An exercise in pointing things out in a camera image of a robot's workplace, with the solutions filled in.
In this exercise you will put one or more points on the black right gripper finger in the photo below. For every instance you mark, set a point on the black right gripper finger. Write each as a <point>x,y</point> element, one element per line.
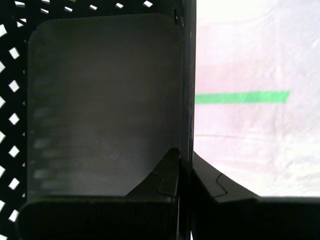
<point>100,220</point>
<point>250,220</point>

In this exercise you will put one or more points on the black perforated plastic basket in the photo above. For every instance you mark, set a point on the black perforated plastic basket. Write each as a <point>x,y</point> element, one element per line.
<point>100,87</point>

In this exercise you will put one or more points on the long green tape strip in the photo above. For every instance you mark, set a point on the long green tape strip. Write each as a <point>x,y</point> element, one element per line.
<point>237,97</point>

